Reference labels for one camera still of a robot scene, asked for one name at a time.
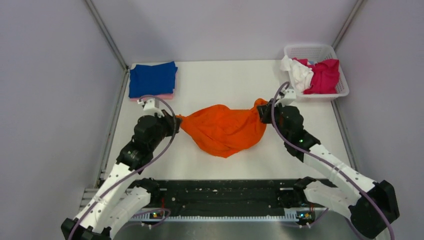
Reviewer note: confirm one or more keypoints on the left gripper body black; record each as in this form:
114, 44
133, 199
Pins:
165, 128

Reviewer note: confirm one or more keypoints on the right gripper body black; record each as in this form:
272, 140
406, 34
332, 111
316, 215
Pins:
277, 111

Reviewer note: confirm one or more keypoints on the orange t shirt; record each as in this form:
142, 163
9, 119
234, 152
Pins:
222, 132

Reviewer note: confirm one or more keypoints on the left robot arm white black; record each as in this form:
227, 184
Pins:
108, 211

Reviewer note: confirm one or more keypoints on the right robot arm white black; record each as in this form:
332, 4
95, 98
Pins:
369, 206

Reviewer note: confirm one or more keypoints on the folded pink t shirt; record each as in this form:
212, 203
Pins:
152, 97

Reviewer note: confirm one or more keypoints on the crumpled white t shirt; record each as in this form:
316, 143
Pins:
302, 74

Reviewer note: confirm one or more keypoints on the folded blue t shirt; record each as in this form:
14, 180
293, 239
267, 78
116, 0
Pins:
163, 69

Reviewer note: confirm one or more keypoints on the crumpled magenta t shirt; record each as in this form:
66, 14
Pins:
325, 76

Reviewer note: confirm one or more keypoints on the white plastic laundry basket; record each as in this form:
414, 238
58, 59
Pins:
315, 53

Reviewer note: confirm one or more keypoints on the aluminium frame rail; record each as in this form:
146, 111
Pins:
88, 194

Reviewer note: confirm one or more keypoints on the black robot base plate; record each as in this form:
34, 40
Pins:
225, 198

